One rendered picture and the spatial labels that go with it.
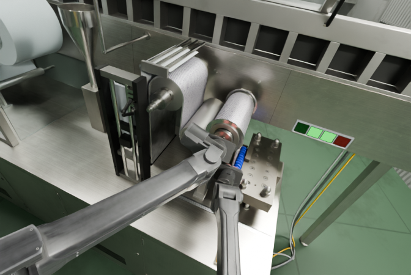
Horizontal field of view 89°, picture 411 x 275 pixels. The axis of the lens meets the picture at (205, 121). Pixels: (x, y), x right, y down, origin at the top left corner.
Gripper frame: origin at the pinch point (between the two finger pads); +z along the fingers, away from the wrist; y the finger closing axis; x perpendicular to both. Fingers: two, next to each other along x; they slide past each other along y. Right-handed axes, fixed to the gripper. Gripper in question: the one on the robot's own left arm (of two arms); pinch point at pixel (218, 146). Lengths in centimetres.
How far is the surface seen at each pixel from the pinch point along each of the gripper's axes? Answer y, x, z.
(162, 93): -24.7, 9.6, -6.2
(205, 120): -9.3, 7.2, 9.0
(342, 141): 51, 23, 25
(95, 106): -67, -7, 25
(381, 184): 185, 22, 186
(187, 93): -18.1, 13.6, -1.0
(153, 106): -24.8, 4.2, -8.9
